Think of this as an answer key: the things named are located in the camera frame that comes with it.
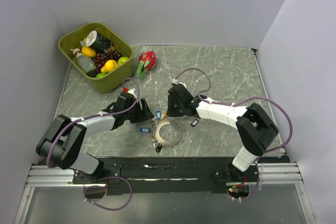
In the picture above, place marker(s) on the red dragon fruit toy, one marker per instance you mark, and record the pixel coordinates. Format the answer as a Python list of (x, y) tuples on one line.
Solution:
[(147, 61)]

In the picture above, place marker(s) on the grey pump bottle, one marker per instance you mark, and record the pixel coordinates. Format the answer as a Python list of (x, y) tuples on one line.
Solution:
[(85, 63)]

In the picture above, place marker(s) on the aluminium extrusion frame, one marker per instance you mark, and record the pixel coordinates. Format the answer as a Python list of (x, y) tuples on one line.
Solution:
[(270, 173)]

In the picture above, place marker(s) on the black cylindrical can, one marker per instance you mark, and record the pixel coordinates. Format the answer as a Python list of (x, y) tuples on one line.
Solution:
[(98, 42)]

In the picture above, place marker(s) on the dark purple grape bunch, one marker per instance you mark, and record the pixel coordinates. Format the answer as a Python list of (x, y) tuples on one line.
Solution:
[(101, 59)]

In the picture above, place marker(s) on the yellow lemon toy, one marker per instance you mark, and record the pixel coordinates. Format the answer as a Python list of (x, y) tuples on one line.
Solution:
[(87, 51)]

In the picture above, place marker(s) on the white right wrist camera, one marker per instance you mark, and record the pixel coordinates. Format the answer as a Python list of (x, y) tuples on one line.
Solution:
[(175, 82)]

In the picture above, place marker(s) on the yellow pear toy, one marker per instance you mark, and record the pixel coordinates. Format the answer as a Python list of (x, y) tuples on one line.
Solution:
[(109, 66)]

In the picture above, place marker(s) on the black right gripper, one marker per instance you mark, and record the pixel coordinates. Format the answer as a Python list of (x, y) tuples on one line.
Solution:
[(170, 112)]

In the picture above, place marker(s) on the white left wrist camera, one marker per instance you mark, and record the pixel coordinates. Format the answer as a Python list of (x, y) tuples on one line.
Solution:
[(131, 91)]

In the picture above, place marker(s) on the blue key tag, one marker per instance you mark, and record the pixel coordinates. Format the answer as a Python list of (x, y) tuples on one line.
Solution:
[(158, 115), (145, 130)]

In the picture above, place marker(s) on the olive green plastic bin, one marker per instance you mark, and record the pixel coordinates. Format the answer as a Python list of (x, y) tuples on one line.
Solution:
[(109, 82)]

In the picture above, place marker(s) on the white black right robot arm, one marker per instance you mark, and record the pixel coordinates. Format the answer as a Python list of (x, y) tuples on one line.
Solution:
[(256, 129)]

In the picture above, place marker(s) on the green apple toy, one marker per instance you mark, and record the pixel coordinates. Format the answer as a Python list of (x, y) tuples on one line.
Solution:
[(122, 60)]

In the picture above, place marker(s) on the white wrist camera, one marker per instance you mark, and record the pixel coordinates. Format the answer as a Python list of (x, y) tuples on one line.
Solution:
[(175, 82), (131, 91)]

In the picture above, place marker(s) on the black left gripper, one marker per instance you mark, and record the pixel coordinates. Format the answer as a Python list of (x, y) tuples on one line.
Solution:
[(144, 114)]

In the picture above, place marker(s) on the yellow key tag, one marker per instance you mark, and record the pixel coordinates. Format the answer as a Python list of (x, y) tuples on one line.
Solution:
[(163, 116)]

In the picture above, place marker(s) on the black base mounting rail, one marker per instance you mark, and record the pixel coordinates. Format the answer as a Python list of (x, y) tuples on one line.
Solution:
[(121, 175)]

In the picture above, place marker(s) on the black key tag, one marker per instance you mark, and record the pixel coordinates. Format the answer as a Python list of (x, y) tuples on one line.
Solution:
[(158, 148), (194, 123)]

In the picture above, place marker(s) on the round metal key ring plate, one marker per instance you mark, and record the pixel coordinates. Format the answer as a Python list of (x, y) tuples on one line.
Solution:
[(167, 133)]

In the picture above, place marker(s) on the black key tag on ring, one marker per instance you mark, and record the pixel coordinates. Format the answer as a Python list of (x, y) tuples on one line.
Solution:
[(158, 148)]

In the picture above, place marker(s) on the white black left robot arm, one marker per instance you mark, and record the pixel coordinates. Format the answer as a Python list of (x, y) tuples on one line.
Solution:
[(61, 143)]

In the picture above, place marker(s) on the green lime toy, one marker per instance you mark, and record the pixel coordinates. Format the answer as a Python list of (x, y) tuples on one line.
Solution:
[(101, 75)]

